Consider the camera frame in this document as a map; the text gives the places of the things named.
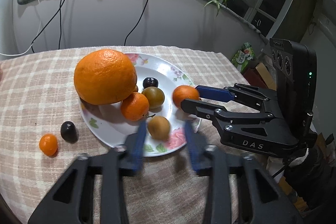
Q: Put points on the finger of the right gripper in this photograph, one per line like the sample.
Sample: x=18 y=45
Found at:
x=215 y=94
x=203 y=110

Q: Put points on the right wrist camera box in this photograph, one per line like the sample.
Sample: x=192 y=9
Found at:
x=296 y=77

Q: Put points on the small mandarin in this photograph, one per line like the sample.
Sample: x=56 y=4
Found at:
x=183 y=92
x=135 y=107

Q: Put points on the green carton box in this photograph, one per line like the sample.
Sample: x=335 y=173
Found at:
x=244 y=57

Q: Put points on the pink plaid tablecloth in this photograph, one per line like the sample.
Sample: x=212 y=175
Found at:
x=44 y=126

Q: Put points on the tiny kumquat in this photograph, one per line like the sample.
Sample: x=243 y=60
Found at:
x=48 y=144

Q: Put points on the red cardboard box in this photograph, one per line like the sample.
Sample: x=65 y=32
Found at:
x=260 y=77

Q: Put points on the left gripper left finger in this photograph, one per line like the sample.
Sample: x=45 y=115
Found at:
x=70 y=200

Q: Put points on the brown longan fruit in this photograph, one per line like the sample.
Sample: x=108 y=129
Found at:
x=159 y=128

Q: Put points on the floral white plate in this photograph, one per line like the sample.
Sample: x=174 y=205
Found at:
x=110 y=127

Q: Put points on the dark plum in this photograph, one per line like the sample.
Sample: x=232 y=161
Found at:
x=69 y=132
x=150 y=82

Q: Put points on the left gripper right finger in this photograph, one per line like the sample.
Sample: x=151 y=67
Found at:
x=260 y=199

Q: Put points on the green kiwi fruit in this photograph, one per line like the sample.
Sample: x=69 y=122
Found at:
x=155 y=96

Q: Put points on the large orange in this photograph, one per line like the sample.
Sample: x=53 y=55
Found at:
x=105 y=77

